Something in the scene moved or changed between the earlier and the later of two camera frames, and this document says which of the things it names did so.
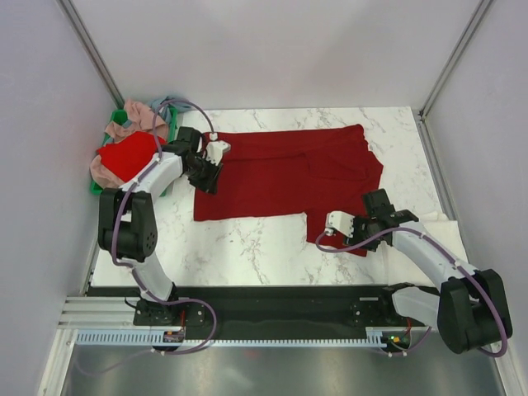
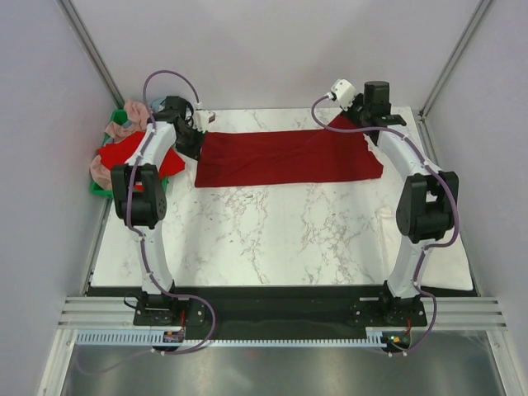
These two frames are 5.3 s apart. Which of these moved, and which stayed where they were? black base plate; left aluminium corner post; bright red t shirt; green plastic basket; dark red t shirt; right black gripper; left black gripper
Moved: left black gripper; right black gripper; dark red t shirt
Stayed: black base plate; green plastic basket; bright red t shirt; left aluminium corner post
